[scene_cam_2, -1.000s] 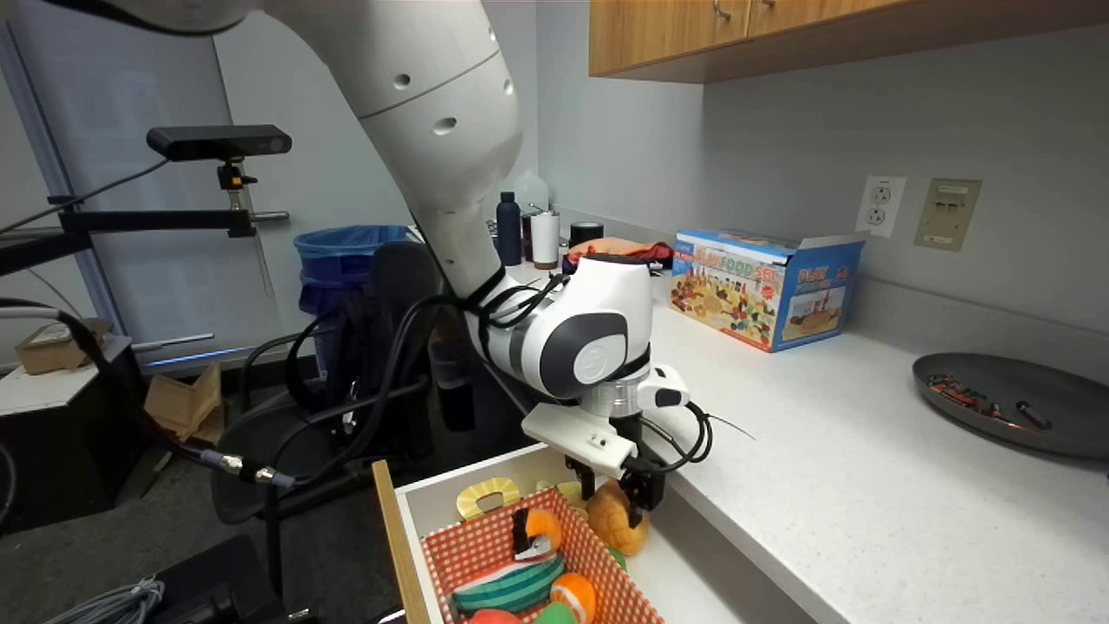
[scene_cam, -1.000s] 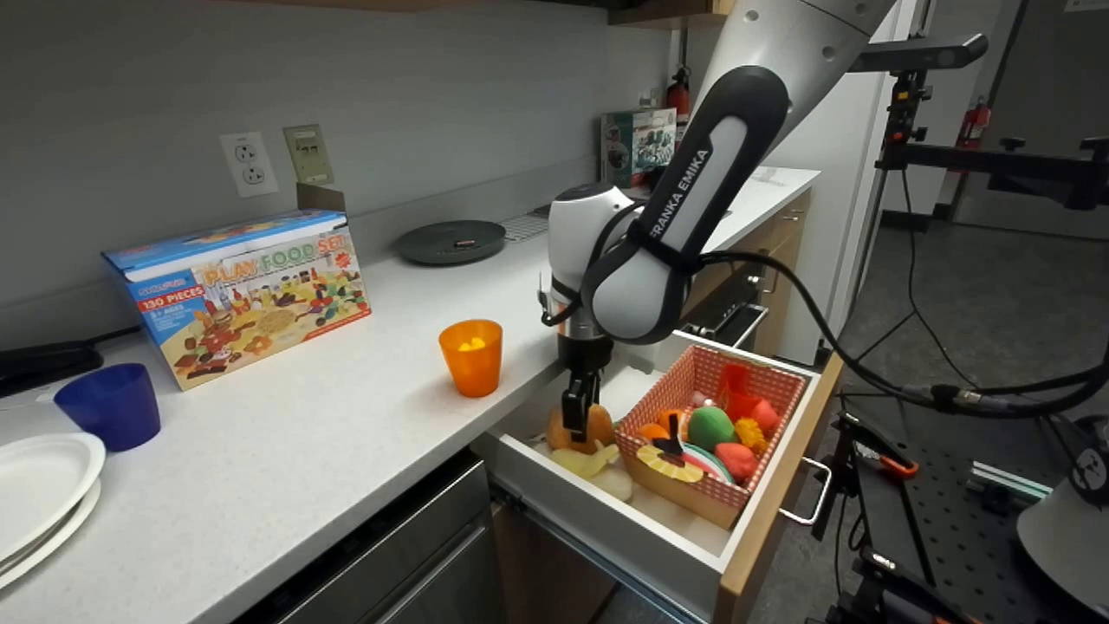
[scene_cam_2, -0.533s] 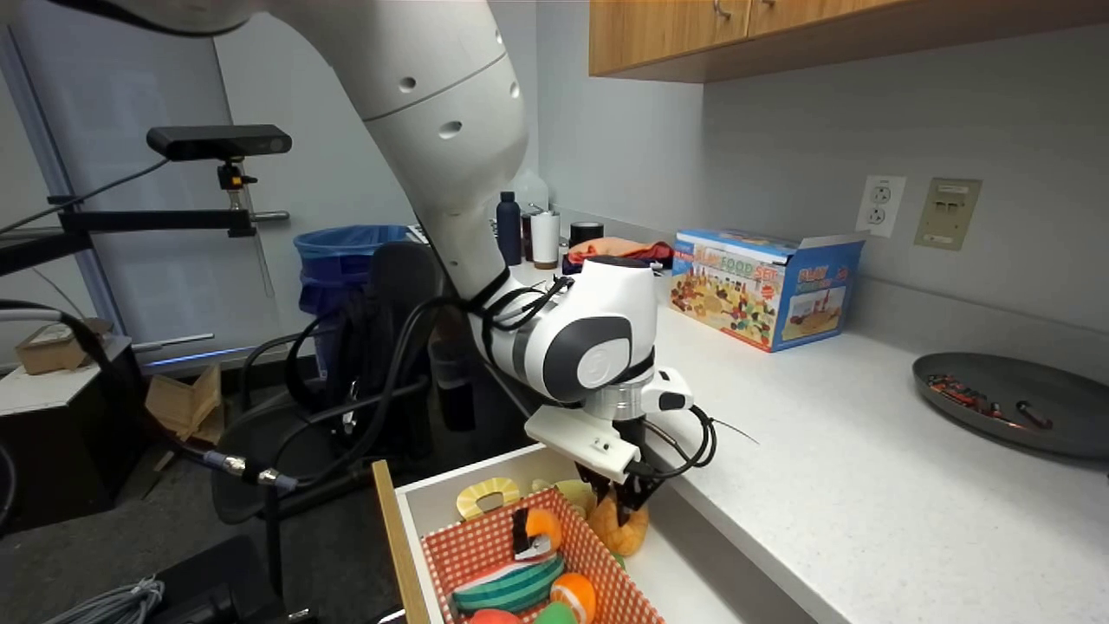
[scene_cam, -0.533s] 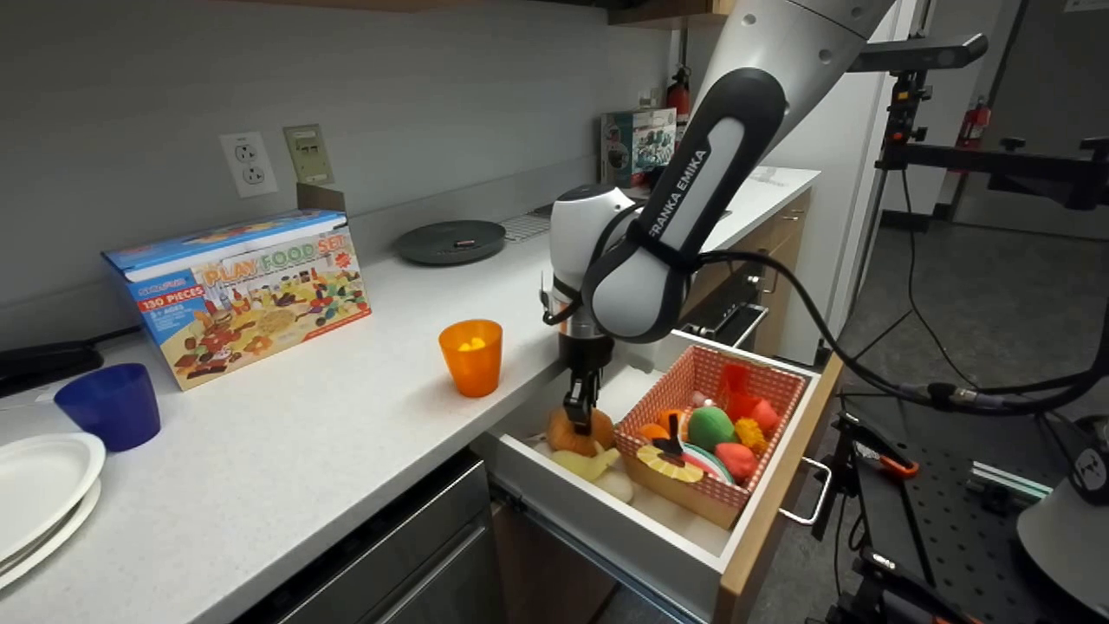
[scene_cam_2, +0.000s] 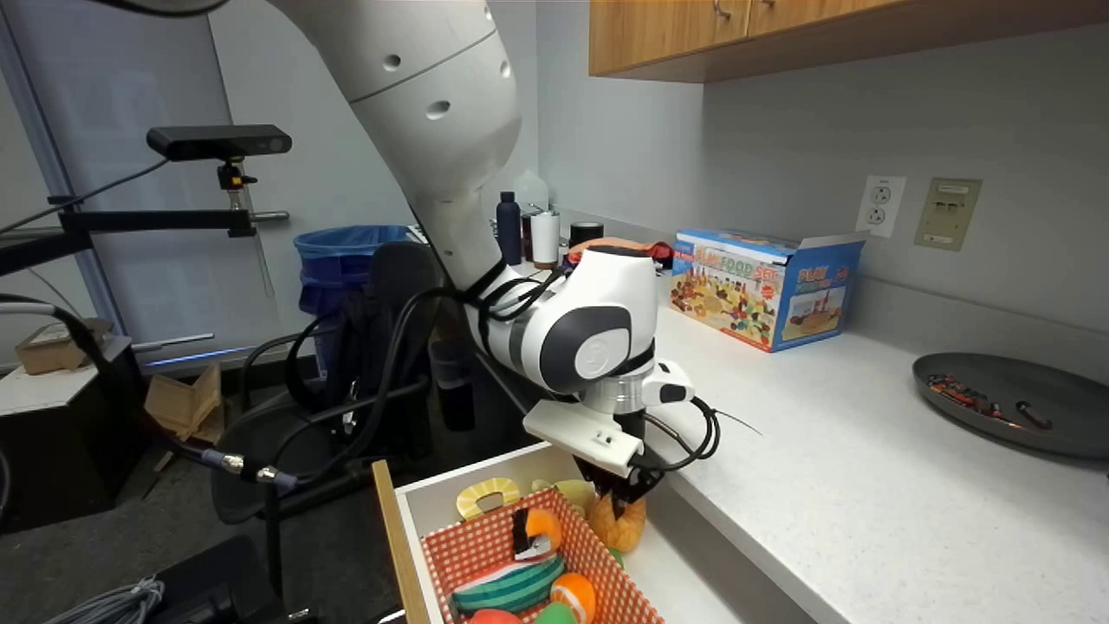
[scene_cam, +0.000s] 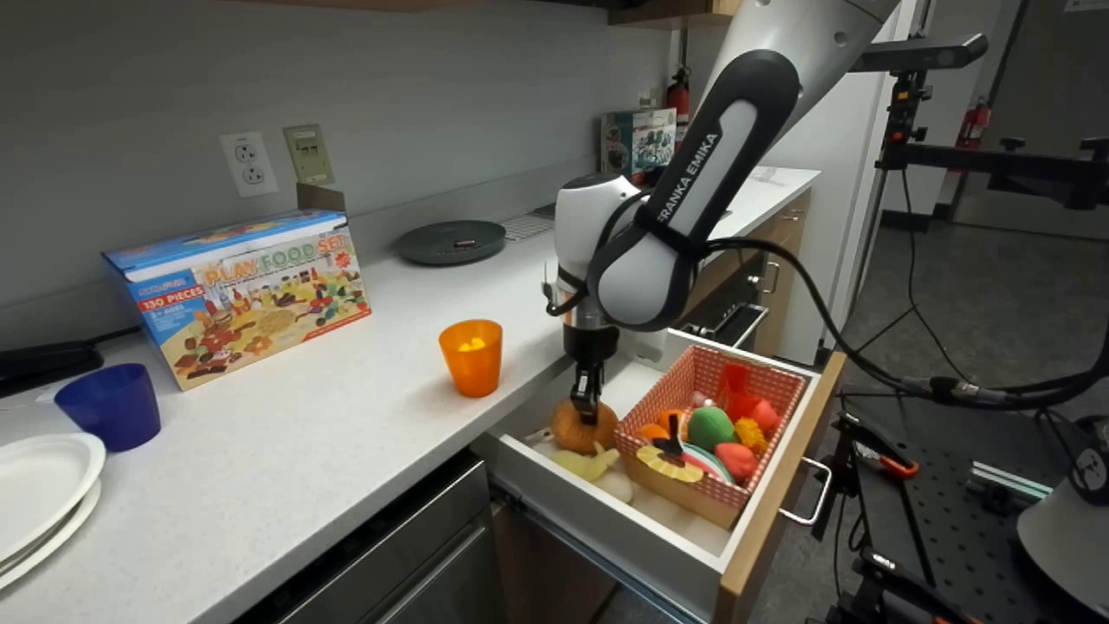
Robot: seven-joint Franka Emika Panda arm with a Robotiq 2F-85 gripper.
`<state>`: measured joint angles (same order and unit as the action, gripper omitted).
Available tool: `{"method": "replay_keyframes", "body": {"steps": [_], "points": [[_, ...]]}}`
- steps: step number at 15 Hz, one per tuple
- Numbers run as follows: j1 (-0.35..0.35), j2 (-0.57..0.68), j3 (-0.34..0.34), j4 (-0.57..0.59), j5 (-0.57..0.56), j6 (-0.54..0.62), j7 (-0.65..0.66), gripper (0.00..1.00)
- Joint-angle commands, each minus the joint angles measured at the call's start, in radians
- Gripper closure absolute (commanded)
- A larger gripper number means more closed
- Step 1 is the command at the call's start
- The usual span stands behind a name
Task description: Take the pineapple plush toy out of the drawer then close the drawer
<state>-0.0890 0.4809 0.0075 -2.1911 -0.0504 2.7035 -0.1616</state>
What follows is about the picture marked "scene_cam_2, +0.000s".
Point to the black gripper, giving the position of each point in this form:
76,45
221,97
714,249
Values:
610,474

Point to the white drawer with wooden front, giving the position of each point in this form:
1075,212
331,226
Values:
664,574

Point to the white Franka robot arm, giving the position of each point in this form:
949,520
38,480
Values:
404,72

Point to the pale yellow toy piece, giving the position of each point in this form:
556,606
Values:
570,494

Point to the orange and black toy sushi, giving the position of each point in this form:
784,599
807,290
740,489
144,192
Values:
541,526

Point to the toy orange half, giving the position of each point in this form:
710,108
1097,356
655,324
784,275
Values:
575,595

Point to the green toy pear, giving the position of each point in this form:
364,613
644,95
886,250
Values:
556,614

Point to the toy watermelon slice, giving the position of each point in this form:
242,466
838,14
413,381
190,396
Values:
507,586

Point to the red-orange toy strawberry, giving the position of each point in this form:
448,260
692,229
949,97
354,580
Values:
493,620

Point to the colourful toy food box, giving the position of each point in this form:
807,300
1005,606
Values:
740,290

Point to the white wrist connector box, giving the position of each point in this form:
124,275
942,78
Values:
666,382

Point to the small red object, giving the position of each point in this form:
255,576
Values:
664,250

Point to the black jar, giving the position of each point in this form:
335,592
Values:
586,229

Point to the white bottle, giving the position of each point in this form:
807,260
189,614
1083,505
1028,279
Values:
544,236

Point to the dark blue bottle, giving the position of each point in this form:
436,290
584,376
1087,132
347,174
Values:
509,229

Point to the black office chair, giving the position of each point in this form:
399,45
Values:
394,290

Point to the black tripod stand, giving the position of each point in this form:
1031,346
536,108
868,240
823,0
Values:
277,555

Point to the blue trash bin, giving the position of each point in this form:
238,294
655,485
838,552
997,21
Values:
347,260

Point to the open cardboard box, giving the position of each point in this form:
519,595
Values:
182,405

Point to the black round pan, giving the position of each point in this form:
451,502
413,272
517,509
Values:
1042,392

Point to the black side table white top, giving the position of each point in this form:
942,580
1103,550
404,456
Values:
56,463

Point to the small closed cardboard box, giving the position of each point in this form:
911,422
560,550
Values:
56,352

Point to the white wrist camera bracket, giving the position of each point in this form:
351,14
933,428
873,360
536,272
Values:
575,436

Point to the white wall outlet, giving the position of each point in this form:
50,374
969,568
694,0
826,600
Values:
882,207

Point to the beige wall switch plate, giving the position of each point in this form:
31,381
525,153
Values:
949,212

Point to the wooden upper wall cabinet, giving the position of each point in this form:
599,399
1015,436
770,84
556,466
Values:
807,30

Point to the black stereo camera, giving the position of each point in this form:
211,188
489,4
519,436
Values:
218,141

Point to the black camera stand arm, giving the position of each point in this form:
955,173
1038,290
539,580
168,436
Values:
149,221

